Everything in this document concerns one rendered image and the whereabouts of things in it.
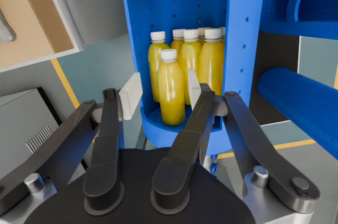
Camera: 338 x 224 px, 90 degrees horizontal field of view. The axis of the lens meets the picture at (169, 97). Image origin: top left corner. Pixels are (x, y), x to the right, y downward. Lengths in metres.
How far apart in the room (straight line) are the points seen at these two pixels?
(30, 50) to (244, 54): 0.49
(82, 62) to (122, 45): 0.41
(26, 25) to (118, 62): 1.15
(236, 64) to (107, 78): 1.48
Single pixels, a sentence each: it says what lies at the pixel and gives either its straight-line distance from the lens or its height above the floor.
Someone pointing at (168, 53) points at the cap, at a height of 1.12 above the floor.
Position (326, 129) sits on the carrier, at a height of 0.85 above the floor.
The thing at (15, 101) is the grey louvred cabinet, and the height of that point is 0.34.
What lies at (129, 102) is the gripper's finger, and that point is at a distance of 0.17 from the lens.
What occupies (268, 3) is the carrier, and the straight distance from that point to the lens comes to 1.51.
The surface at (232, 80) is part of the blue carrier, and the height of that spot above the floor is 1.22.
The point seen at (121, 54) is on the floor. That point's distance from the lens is 1.60.
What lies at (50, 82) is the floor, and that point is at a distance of 1.99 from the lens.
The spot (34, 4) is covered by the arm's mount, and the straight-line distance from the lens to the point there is 0.54.
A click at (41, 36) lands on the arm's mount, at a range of 0.53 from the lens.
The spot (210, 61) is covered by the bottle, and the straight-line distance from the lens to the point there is 0.39.
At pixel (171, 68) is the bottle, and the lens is 0.40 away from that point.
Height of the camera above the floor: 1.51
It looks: 66 degrees down
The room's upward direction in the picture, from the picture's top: 177 degrees counter-clockwise
